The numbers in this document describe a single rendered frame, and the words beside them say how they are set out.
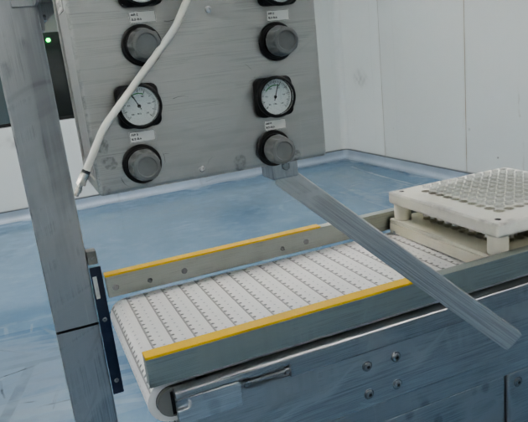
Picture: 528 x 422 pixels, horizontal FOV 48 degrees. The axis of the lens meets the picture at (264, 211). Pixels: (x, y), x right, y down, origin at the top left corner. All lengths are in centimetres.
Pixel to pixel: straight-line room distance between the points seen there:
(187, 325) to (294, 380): 16
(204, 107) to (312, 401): 36
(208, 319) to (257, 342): 13
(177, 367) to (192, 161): 21
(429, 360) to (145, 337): 35
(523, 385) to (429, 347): 26
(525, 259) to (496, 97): 415
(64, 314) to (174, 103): 45
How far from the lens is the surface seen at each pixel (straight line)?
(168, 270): 88
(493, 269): 79
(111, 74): 51
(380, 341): 72
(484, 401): 95
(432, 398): 87
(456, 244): 88
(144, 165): 50
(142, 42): 50
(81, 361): 92
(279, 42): 53
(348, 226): 62
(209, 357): 63
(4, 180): 587
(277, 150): 53
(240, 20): 55
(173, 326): 76
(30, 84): 83
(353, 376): 72
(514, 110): 484
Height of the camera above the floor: 126
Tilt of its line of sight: 15 degrees down
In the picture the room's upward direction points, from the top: 6 degrees counter-clockwise
